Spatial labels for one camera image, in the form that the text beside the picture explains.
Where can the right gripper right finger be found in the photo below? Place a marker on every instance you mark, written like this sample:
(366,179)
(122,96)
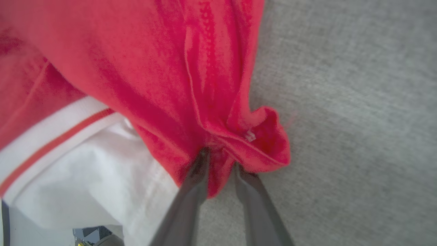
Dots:
(259,212)

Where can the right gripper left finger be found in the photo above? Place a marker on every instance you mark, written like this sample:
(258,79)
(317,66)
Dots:
(187,205)

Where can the red and white garment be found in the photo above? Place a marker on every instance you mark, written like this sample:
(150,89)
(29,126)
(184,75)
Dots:
(136,68)

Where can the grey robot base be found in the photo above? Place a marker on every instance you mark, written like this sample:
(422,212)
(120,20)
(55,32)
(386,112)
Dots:
(95,235)

